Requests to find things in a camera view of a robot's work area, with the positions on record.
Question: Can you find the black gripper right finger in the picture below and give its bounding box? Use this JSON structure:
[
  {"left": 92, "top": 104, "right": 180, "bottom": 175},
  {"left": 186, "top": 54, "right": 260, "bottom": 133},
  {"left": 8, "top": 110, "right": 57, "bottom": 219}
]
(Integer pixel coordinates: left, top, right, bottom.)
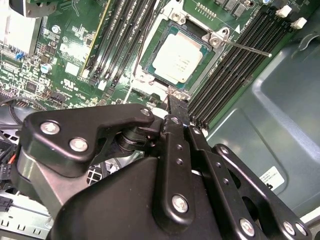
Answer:
[{"left": 179, "top": 97, "right": 313, "bottom": 240}]

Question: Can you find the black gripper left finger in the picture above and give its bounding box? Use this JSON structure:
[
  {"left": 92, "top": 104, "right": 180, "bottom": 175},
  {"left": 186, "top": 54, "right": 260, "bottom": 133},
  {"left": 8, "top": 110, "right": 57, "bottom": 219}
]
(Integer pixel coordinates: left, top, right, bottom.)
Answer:
[{"left": 11, "top": 96, "right": 196, "bottom": 229}]

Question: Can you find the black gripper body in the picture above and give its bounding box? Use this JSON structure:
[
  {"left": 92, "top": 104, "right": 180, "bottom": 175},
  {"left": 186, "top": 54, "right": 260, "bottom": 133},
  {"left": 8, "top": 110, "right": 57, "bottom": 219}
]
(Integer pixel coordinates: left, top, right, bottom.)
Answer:
[{"left": 49, "top": 157, "right": 236, "bottom": 240}]

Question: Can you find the metal locking lever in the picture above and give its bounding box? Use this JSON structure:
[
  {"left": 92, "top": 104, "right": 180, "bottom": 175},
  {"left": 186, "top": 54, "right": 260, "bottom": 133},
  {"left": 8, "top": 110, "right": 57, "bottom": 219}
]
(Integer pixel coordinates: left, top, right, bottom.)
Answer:
[
  {"left": 223, "top": 39, "right": 273, "bottom": 58},
  {"left": 123, "top": 74, "right": 135, "bottom": 104}
]

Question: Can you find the metal socket cover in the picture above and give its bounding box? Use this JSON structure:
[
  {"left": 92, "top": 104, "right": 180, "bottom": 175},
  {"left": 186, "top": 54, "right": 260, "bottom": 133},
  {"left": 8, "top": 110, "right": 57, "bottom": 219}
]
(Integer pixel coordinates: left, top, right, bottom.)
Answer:
[{"left": 132, "top": 74, "right": 191, "bottom": 101}]

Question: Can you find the silver CPU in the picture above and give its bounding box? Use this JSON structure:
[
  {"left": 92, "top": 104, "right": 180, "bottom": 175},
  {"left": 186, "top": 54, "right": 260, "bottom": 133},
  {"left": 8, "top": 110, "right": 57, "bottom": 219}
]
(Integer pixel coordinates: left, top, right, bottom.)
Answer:
[{"left": 139, "top": 18, "right": 216, "bottom": 91}]

